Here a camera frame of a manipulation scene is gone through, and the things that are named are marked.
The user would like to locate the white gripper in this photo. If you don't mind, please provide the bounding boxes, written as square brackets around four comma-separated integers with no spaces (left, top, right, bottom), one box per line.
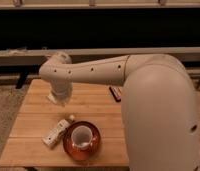
[51,81,72,98]

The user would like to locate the white sponge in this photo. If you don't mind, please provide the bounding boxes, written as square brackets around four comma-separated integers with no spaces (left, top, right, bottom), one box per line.
[47,93,70,106]

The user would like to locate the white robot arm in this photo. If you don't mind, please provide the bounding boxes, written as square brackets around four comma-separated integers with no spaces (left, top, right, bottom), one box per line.
[39,54,200,171]

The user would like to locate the white ceramic cup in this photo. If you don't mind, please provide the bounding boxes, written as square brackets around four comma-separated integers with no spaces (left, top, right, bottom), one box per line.
[71,126,93,150]

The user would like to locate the wooden table board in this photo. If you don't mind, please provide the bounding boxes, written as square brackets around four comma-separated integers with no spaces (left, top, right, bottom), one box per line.
[0,79,128,167]

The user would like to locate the small dark rectangular block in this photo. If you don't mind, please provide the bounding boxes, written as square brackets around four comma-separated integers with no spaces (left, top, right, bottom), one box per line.
[109,86,121,102]

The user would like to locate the orange-brown saucer plate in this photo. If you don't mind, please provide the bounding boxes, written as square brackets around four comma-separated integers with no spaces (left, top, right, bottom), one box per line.
[63,121,101,161]

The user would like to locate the long beige wall rail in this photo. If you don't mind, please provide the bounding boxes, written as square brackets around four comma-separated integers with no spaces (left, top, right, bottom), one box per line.
[0,47,200,66]

